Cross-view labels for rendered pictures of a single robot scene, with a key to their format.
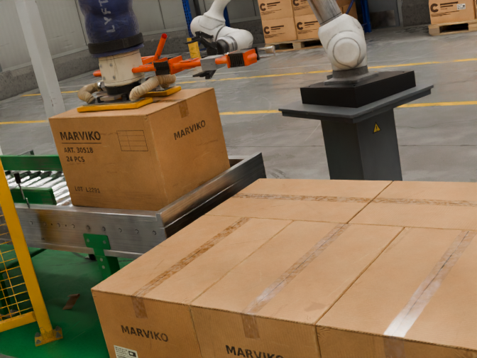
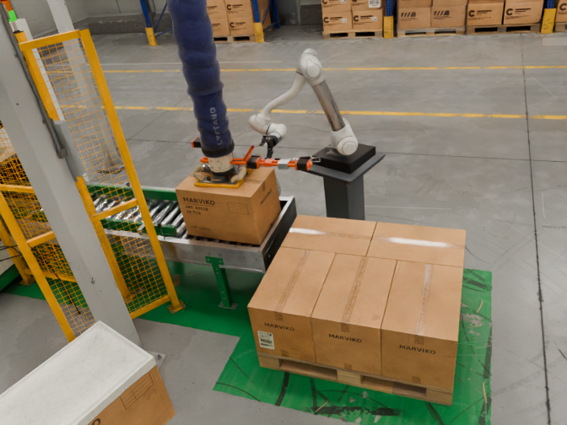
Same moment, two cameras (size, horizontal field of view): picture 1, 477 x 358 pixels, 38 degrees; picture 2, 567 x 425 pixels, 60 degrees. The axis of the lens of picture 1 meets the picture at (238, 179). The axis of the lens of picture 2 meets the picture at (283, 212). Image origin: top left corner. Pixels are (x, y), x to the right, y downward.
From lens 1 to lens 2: 1.40 m
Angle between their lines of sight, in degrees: 20
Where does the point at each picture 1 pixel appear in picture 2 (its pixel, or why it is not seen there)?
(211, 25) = (263, 123)
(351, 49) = (352, 147)
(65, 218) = (192, 248)
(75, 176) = (192, 220)
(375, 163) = (353, 196)
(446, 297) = (434, 309)
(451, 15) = (337, 26)
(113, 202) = (219, 235)
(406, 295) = (415, 309)
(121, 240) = (232, 260)
